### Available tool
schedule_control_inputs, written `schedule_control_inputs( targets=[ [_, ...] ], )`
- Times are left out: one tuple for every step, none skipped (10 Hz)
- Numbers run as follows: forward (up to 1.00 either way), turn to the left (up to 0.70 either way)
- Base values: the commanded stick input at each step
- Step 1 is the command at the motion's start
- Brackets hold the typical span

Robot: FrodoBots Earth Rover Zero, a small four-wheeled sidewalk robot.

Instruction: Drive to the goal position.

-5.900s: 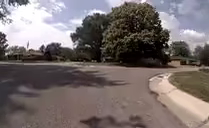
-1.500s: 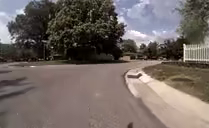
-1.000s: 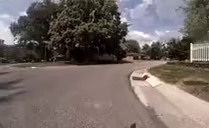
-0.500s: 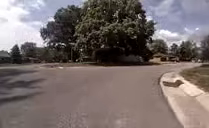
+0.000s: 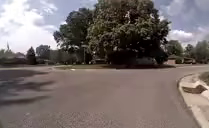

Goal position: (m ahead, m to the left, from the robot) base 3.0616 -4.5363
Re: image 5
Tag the large green tree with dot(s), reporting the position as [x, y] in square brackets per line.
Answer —
[128, 30]

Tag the grass lawn under trees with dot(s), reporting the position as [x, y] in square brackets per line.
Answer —
[92, 66]

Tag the low tan building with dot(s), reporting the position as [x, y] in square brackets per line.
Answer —
[178, 60]

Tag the storm drain inlet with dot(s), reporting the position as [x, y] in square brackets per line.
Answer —
[193, 89]

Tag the pale concrete kerb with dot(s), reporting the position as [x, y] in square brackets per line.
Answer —
[200, 106]

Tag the grey asphalt road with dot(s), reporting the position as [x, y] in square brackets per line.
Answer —
[92, 100]

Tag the dark tree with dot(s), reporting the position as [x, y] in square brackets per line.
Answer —
[73, 31]

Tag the pale bush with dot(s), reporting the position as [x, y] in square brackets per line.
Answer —
[145, 61]

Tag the row of distant trees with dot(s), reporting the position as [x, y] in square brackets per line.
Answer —
[22, 55]
[195, 50]

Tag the pole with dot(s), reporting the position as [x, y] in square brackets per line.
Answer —
[84, 55]

